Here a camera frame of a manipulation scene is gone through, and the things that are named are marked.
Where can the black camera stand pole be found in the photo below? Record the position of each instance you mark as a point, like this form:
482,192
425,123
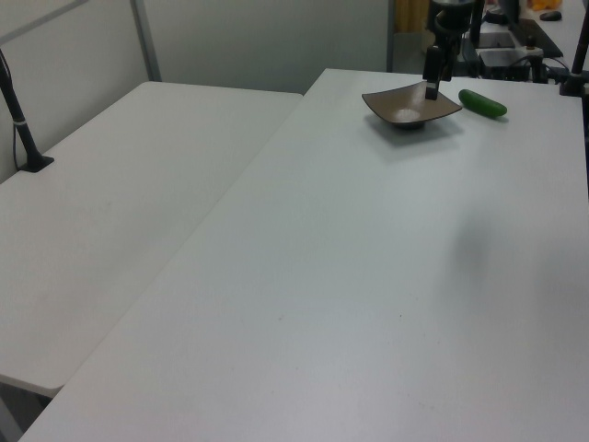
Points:
23,133

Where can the grey partition frame post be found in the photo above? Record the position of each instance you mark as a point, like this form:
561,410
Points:
147,41

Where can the black pole with table clamp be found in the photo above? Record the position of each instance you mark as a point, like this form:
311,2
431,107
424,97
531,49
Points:
577,50

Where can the green cucumber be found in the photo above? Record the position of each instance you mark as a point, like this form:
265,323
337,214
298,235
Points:
483,105

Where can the yellow object on desk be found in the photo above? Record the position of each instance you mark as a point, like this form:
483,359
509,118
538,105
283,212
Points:
545,3

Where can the brown square ceramic plate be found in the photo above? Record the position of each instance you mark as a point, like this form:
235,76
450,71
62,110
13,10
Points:
400,108

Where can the yellow curtain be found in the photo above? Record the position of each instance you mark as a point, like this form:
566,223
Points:
407,16

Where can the black computer mouse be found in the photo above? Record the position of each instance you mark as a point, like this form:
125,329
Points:
550,16

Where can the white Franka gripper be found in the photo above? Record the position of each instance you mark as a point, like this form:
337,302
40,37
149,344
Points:
451,25

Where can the grey metal tray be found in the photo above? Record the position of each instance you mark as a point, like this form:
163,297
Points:
499,57

